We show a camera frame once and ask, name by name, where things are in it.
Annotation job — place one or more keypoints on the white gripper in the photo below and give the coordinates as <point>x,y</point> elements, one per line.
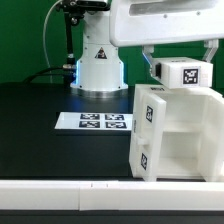
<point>152,22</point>

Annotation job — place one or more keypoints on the white block with tags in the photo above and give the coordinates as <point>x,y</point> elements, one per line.
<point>182,72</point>

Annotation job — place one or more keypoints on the white cabinet body box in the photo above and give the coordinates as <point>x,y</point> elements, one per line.
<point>183,124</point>

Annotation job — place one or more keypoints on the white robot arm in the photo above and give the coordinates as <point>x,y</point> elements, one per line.
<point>99,70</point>

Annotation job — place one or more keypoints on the white base tag sheet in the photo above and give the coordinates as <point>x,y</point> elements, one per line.
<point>94,121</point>

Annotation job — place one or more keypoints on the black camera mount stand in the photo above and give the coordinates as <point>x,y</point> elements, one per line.
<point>74,11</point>

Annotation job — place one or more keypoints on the white front obstacle rail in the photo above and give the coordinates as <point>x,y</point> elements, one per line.
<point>111,195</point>

